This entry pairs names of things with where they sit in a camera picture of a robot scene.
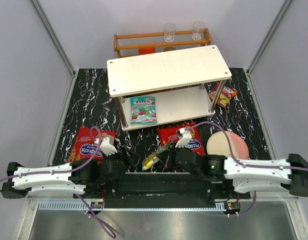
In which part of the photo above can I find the left red Konfety candy bag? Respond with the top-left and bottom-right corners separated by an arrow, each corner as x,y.
66,125 -> 117,163

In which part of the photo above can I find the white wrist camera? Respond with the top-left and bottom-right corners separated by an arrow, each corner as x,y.
175,128 -> 192,148
94,136 -> 118,157

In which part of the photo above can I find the orange round object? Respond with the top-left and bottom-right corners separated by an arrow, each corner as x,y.
138,47 -> 155,55

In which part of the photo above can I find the brown wooden rack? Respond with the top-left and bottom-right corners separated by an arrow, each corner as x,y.
113,28 -> 212,58

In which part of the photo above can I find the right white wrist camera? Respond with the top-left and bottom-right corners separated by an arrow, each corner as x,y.
175,128 -> 192,148

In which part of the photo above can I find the olive round lid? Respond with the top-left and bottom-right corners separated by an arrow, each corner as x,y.
162,46 -> 177,52

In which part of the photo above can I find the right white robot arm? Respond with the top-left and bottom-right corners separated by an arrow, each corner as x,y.
167,144 -> 308,197

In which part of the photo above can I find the black marble mat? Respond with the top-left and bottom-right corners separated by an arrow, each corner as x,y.
52,68 -> 271,172

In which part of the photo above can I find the green yellow Fox's candy bag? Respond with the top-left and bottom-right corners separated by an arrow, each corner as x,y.
142,146 -> 168,171

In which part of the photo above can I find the right red Konfety candy bag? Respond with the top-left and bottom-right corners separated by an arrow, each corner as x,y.
157,121 -> 205,155

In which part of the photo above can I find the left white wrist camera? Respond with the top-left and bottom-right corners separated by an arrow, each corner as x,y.
94,136 -> 118,157

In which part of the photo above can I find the red konfety candy bag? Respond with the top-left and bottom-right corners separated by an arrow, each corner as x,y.
157,121 -> 205,155
66,125 -> 117,163

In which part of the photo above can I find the white two-tier shelf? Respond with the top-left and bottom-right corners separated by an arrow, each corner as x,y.
107,45 -> 232,131

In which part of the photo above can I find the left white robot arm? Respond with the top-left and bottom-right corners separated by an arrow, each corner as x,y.
0,137 -> 136,199

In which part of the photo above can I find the teal Fox's mint candy bag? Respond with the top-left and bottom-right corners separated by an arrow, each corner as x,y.
130,96 -> 157,125

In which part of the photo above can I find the clear drinking glass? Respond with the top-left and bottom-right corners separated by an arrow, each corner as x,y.
163,23 -> 176,43
192,21 -> 205,41

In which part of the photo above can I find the cream floral plate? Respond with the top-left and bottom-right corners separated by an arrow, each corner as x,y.
206,131 -> 249,160

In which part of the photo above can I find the orange Fox's candy bag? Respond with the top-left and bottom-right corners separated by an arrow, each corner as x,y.
208,83 -> 238,108

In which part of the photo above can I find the left clear drinking glass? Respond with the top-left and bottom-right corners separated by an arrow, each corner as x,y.
163,23 -> 176,43

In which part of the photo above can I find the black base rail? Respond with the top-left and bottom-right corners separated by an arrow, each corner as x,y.
82,173 -> 251,209

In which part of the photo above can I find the right clear drinking glass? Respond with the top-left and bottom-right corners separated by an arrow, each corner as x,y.
192,21 -> 205,41

